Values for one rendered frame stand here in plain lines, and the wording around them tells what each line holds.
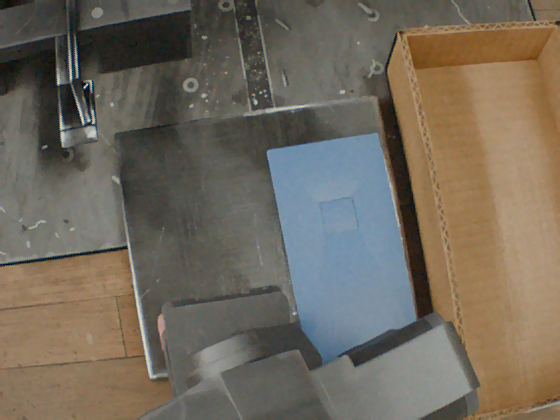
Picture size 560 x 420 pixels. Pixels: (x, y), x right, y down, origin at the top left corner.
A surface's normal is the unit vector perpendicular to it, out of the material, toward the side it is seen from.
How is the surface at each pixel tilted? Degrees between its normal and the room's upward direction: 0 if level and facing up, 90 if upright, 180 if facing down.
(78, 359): 0
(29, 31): 0
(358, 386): 3
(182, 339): 29
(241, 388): 42
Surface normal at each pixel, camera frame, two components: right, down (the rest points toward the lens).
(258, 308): 0.20, 0.22
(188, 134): 0.04, -0.25
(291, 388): 0.64, -0.46
